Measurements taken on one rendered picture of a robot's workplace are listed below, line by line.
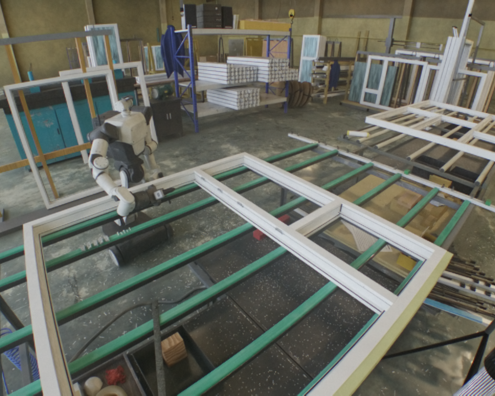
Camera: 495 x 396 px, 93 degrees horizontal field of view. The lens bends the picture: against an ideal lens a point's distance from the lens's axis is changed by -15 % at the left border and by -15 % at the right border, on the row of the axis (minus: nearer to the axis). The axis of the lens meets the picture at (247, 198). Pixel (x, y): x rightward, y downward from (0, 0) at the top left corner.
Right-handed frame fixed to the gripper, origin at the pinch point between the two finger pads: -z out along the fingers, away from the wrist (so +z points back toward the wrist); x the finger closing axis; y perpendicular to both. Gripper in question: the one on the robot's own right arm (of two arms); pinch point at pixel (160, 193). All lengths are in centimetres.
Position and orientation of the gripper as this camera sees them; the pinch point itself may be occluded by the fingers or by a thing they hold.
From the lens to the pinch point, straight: 163.7
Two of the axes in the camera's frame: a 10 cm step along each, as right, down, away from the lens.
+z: -5.6, 2.5, -7.9
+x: -3.6, -9.3, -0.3
